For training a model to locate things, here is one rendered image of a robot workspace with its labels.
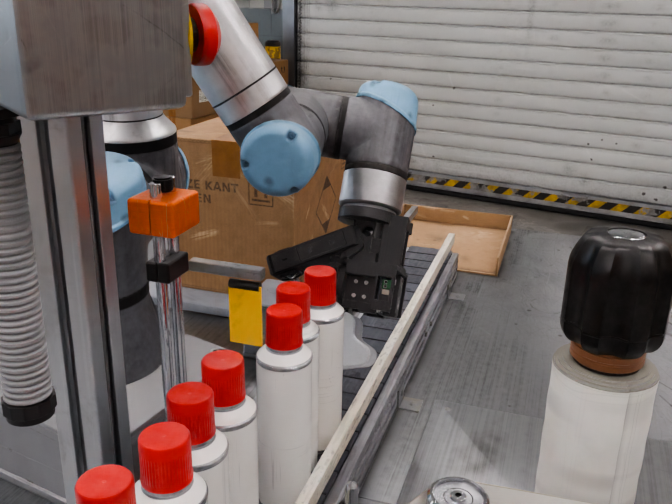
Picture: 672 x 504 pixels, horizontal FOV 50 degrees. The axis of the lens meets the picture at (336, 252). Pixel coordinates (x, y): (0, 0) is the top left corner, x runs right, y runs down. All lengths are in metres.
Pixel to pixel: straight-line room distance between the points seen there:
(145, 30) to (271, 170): 0.31
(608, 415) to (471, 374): 0.48
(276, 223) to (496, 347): 0.40
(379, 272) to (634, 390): 0.31
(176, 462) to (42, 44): 0.26
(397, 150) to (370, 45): 4.42
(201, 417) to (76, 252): 0.17
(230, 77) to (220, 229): 0.56
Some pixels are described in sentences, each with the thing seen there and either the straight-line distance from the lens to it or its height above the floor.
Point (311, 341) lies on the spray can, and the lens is 0.70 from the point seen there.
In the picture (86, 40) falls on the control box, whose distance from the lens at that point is 0.42.
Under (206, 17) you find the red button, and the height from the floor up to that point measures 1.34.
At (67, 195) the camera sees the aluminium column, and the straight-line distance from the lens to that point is 0.59.
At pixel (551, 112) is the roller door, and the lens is 4.88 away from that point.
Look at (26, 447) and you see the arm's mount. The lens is 0.87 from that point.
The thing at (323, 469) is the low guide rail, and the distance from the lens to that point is 0.73.
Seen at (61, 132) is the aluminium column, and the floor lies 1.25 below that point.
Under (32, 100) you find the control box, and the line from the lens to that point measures 0.42.
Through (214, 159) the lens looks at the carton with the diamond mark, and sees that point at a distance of 1.21.
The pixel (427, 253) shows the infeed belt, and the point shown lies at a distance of 1.40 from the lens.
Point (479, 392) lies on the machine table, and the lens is 1.05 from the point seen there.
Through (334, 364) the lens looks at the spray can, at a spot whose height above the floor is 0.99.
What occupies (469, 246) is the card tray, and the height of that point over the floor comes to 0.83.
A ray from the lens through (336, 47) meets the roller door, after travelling 5.38.
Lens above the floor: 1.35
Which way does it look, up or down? 20 degrees down
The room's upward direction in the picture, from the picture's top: 1 degrees clockwise
